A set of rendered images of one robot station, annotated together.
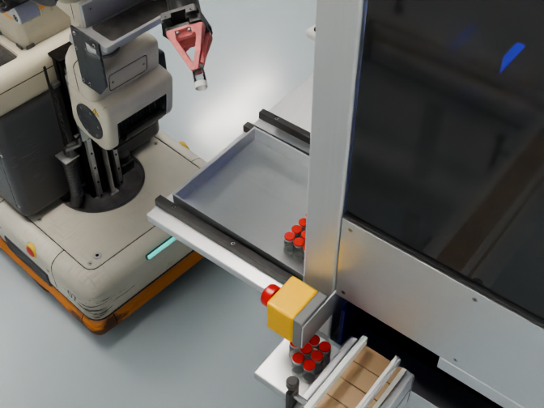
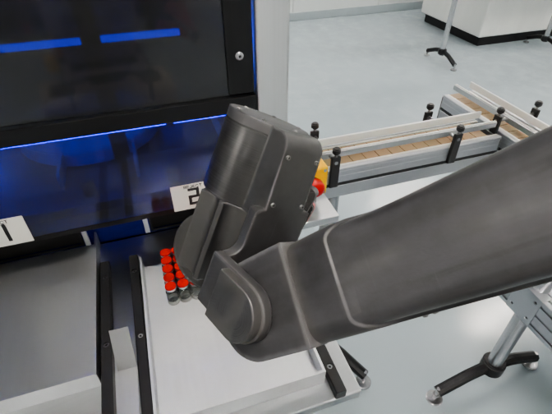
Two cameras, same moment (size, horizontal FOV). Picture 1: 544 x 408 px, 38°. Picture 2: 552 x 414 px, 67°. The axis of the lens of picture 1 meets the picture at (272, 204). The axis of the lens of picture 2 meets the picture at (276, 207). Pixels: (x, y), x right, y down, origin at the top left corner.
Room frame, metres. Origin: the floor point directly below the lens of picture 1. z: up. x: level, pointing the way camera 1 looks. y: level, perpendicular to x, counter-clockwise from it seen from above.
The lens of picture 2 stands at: (1.41, 0.32, 1.52)
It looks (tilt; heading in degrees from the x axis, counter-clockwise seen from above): 39 degrees down; 214
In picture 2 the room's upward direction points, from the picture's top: straight up
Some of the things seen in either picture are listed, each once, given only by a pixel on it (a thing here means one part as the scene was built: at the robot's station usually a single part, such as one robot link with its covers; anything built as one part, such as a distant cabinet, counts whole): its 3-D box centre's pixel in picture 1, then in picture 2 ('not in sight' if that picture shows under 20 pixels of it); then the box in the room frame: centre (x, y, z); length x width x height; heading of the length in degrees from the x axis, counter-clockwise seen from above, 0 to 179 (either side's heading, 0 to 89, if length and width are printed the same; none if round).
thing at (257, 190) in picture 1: (278, 201); (221, 312); (1.08, -0.01, 0.90); 0.34 x 0.26 x 0.04; 52
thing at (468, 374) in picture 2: not in sight; (489, 370); (0.30, 0.53, 0.07); 0.50 x 0.08 x 0.14; 142
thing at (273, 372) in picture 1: (308, 370); (303, 206); (0.71, -0.06, 0.87); 0.14 x 0.13 x 0.02; 52
